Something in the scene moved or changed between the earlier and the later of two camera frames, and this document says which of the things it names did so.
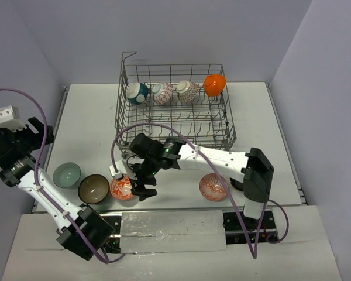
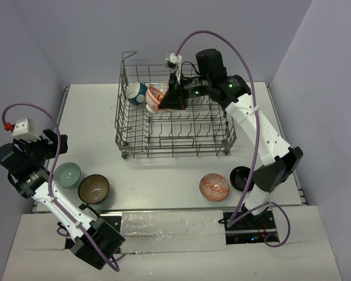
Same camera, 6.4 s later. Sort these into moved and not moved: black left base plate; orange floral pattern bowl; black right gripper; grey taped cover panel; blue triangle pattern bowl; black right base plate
Moved: black right gripper; orange floral pattern bowl
Not moved: black right base plate; blue triangle pattern bowl; black left base plate; grey taped cover panel
